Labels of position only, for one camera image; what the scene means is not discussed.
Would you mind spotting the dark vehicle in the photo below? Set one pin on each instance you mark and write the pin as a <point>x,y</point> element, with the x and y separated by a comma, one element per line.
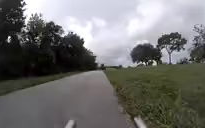
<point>102,67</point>

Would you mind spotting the grey asphalt path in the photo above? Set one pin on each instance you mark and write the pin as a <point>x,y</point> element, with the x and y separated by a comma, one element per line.
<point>80,96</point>

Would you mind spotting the round dark tree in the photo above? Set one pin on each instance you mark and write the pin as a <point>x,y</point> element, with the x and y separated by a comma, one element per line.
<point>145,53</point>

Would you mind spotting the robot's own part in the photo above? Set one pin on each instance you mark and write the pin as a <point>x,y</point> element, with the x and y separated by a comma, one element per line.
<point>139,122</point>
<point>69,124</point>

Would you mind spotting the tall pale-trunked tree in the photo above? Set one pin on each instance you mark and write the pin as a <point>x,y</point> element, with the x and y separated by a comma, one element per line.
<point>171,43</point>

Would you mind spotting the grass field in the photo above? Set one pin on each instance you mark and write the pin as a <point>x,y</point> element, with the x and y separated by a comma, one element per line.
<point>170,90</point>

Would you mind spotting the row of dark trees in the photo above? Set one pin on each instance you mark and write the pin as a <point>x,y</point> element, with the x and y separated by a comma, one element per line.
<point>30,53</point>

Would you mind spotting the grass verge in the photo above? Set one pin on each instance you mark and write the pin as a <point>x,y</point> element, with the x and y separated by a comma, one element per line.
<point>13,84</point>

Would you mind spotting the leafy tree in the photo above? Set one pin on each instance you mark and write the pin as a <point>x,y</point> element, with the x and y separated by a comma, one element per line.
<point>203,43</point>

